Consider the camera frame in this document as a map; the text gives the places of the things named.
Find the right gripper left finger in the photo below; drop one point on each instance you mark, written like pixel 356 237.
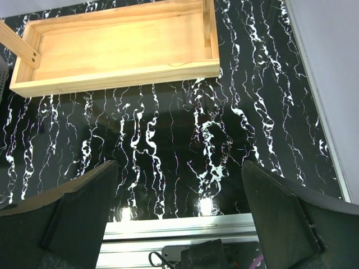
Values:
pixel 62 227

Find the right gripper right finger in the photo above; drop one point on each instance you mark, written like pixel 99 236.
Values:
pixel 298 227

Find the black marble pattern mat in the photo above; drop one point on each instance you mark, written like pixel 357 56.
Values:
pixel 180 146

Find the white plastic basket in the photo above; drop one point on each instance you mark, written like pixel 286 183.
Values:
pixel 4 70

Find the wooden clothes rack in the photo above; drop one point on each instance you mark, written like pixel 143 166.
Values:
pixel 142 44

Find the aluminium mounting rail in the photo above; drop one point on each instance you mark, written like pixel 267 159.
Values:
pixel 127 244

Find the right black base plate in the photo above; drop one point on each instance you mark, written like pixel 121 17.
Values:
pixel 211 254

